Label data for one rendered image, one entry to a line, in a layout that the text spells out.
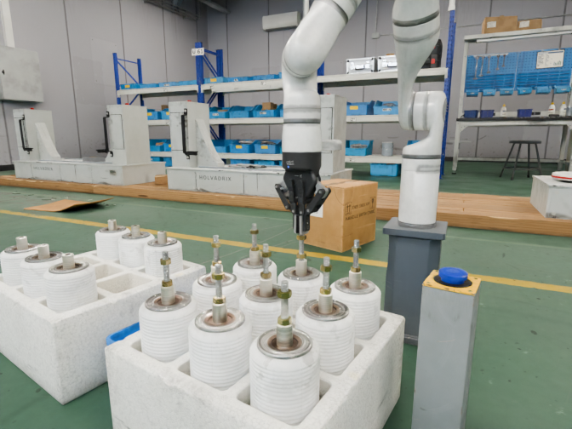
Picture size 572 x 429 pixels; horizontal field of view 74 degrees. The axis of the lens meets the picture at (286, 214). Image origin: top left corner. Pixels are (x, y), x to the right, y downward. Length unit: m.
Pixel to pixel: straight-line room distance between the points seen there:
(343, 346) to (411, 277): 0.44
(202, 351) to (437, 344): 0.34
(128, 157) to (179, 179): 0.68
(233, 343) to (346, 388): 0.17
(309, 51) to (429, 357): 0.52
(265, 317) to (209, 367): 0.13
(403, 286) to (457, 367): 0.42
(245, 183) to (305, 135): 2.22
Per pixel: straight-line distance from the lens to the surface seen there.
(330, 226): 1.77
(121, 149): 3.79
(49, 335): 0.89
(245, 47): 10.47
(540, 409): 0.97
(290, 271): 0.78
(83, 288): 0.90
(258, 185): 2.84
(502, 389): 0.99
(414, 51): 0.89
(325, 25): 0.72
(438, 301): 0.60
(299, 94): 0.70
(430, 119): 0.97
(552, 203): 2.53
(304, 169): 0.69
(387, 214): 2.46
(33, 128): 4.92
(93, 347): 0.93
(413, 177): 0.97
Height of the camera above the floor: 0.53
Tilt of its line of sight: 12 degrees down
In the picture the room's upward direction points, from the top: straight up
